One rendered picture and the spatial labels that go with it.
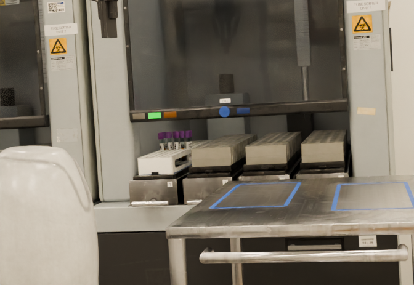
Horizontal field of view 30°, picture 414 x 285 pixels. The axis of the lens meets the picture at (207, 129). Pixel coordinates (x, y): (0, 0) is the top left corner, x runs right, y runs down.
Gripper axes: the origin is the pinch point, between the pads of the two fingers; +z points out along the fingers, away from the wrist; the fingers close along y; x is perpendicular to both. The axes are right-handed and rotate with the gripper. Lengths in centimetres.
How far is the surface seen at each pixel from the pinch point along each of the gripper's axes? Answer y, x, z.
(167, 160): -29, 55, 34
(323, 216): 42, 2, 37
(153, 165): -33, 54, 35
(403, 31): -8, 190, -2
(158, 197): -30, 51, 44
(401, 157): -11, 189, 49
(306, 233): 43, -5, 38
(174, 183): -26, 53, 40
